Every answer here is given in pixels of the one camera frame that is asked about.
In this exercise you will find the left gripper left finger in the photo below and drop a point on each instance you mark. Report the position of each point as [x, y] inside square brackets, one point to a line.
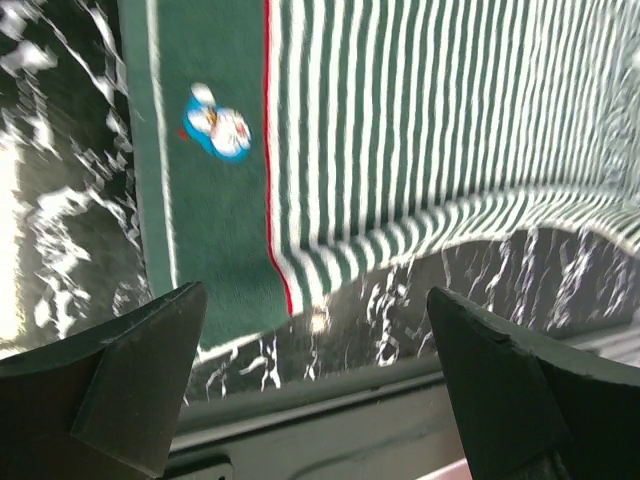
[103, 403]

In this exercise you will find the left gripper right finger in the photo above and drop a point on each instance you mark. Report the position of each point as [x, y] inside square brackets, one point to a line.
[528, 406]

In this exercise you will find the black white striped towel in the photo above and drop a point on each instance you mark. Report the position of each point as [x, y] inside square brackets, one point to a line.
[285, 148]

